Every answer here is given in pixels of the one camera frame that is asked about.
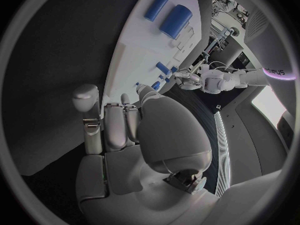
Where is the glowing light bar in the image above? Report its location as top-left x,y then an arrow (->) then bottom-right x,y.
213,110 -> 232,199

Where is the white task board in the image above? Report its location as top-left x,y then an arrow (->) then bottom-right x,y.
101,0 -> 203,108

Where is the long blue cylinder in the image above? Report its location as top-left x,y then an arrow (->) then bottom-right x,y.
143,0 -> 173,23

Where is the white cable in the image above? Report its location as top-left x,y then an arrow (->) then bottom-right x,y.
208,60 -> 231,71
213,66 -> 249,74

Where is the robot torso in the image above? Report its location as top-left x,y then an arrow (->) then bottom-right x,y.
242,7 -> 298,82

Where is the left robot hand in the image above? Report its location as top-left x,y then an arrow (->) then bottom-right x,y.
172,68 -> 203,91

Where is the thick blue cylinder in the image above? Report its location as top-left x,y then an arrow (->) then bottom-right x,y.
158,4 -> 194,40

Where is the short blue cylinder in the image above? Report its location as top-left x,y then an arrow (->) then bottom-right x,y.
155,61 -> 174,76

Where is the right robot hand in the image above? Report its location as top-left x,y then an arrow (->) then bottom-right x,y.
71,83 -> 220,225

